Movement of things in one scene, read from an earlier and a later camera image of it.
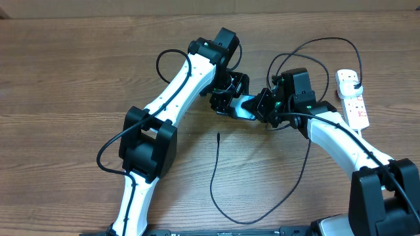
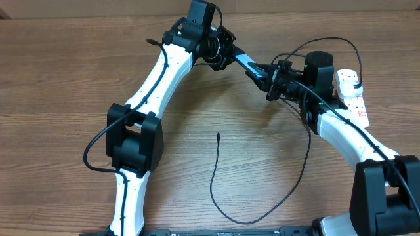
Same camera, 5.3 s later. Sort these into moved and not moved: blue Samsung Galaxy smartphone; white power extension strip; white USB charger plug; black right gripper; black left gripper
Moved: blue Samsung Galaxy smartphone; black right gripper; black left gripper
Not moved: white power extension strip; white USB charger plug
